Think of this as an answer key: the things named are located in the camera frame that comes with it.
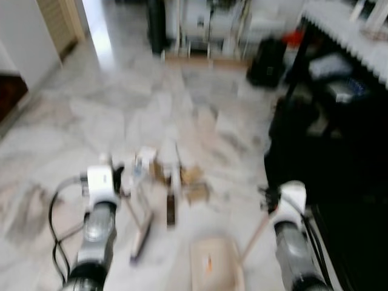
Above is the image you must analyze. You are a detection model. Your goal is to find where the beige broom with wooden handle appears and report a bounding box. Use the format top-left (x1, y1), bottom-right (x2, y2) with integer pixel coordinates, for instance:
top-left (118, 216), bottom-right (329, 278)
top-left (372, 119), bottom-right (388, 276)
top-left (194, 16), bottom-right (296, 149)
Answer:
top-left (100, 153), bottom-right (156, 266)

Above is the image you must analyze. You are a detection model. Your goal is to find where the beige dustpan with wooden handle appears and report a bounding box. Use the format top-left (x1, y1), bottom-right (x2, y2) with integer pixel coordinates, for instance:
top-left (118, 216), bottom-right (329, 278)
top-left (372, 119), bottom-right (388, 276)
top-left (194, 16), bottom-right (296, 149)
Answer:
top-left (190, 206), bottom-right (273, 291)

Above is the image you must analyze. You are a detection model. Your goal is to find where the large black fabric case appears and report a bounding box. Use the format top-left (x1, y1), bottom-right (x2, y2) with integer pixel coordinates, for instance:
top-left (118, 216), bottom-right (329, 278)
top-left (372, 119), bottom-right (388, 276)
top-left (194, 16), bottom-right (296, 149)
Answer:
top-left (263, 96), bottom-right (388, 291)

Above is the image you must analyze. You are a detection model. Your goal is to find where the small black bag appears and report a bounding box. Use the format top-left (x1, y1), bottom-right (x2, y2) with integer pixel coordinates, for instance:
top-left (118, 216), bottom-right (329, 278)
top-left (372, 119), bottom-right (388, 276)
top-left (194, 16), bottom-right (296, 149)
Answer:
top-left (247, 37), bottom-right (287, 89)

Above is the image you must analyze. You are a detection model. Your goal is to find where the small red item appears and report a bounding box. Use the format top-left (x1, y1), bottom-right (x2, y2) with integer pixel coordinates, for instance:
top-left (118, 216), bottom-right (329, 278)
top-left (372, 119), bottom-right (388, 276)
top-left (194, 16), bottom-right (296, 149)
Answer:
top-left (284, 30), bottom-right (303, 49)

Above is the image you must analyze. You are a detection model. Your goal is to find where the light wooden door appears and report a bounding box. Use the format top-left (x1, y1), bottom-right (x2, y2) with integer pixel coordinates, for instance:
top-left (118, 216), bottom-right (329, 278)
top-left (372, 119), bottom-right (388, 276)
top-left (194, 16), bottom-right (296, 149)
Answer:
top-left (36, 0), bottom-right (86, 59)

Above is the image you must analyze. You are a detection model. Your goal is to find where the table with white cloth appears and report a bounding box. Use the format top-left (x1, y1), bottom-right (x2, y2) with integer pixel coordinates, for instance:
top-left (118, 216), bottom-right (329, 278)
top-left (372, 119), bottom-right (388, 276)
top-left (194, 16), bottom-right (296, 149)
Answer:
top-left (285, 0), bottom-right (388, 104)

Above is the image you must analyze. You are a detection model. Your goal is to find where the white metal rack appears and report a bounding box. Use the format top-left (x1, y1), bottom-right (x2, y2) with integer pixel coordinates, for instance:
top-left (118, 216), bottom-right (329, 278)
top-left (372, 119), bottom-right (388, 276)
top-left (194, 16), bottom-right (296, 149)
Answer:
top-left (164, 0), bottom-right (304, 62)

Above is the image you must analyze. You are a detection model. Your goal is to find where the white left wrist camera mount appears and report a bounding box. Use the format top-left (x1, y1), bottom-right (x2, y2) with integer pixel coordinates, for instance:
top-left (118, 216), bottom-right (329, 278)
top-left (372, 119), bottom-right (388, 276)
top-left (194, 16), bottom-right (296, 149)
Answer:
top-left (85, 162), bottom-right (119, 207)

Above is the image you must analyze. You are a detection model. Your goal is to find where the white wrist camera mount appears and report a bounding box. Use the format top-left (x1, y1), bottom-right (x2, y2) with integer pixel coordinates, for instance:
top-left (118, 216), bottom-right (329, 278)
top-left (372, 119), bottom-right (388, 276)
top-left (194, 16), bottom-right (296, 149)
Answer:
top-left (85, 162), bottom-right (119, 207)
top-left (276, 180), bottom-right (307, 225)

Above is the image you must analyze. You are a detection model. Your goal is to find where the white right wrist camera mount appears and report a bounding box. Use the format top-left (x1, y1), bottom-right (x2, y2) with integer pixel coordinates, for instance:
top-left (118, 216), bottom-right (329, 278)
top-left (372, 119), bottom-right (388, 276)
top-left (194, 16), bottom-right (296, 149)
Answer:
top-left (276, 180), bottom-right (307, 225)

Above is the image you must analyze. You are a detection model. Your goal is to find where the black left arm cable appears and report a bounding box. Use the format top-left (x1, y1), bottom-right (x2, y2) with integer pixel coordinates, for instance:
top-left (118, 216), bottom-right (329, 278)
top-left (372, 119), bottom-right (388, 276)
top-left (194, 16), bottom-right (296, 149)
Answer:
top-left (48, 177), bottom-right (89, 286)

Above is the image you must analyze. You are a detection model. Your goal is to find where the tall black post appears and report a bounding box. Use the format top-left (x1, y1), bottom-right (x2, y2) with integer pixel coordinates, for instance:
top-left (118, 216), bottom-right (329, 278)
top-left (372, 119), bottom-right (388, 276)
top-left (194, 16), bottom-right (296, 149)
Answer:
top-left (147, 0), bottom-right (168, 55)

